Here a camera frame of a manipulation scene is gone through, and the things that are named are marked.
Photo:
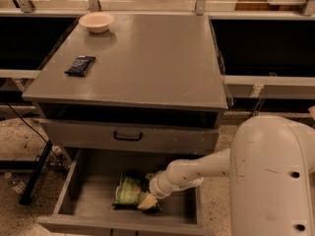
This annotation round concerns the green jalapeno chip bag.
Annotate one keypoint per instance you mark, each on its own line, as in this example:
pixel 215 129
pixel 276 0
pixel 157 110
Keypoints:
pixel 130 190

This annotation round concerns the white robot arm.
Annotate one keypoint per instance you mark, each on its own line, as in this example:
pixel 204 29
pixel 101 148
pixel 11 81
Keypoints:
pixel 268 164

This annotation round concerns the open grey middle drawer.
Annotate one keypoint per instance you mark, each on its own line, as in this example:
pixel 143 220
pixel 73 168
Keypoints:
pixel 85 205

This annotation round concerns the grey drawer cabinet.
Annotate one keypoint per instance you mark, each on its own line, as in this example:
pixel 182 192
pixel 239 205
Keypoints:
pixel 154 113

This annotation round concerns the closed grey top drawer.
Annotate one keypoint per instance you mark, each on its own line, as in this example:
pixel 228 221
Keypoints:
pixel 165 139

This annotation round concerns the dark blue snack bag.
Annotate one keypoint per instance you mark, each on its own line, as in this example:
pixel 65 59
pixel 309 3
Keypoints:
pixel 80 66

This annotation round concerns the black table leg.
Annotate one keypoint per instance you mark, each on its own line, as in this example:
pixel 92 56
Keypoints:
pixel 26 197

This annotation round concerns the white bowl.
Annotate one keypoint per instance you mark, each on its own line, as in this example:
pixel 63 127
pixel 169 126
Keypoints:
pixel 96 22

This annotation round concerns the black drawer handle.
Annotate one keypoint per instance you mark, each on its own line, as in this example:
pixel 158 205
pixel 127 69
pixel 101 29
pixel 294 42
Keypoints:
pixel 127 138

